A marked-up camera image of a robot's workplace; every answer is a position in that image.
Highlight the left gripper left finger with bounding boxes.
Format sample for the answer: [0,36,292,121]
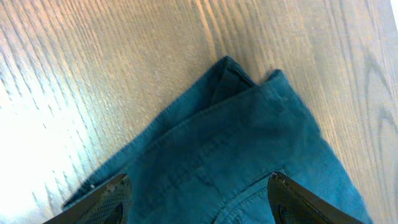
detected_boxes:
[45,174,132,224]

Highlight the dark blue denim shorts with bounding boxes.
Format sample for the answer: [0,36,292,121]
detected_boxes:
[73,57,371,223]

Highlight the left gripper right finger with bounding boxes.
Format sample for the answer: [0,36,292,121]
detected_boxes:
[267,172,362,224]

